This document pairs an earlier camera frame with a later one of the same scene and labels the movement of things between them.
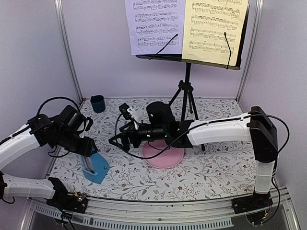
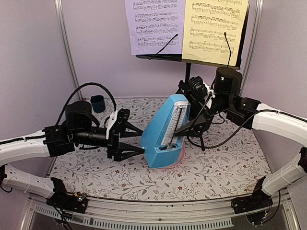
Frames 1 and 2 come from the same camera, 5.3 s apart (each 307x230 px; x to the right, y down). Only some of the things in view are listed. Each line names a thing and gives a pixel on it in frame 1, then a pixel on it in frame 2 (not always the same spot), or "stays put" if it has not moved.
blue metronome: x=95 y=167 → x=162 y=147
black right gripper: x=130 y=131 → x=198 y=111
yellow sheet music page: x=205 y=22 stays put
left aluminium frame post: x=64 y=34 stays put
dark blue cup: x=98 y=103 stays put
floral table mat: x=225 y=170 stays put
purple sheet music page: x=152 y=23 stays put
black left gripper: x=86 y=148 → x=113 y=142
